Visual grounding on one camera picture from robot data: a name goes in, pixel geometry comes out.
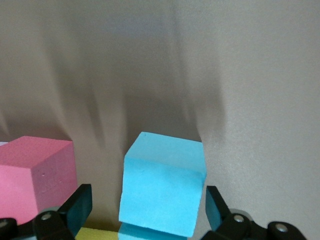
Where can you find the blue foam cube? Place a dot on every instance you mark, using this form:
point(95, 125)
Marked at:
point(140, 233)
point(162, 180)

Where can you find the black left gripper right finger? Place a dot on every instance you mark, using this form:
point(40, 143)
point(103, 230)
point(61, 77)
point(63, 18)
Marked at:
point(220, 217)

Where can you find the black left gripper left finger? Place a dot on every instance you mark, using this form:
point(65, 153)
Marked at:
point(75, 212)

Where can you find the red foam cube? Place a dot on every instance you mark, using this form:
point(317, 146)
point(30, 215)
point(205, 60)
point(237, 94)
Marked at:
point(32, 170)

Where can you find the yellow foam cube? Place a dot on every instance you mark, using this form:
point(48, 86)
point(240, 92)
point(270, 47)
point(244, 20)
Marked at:
point(100, 235)

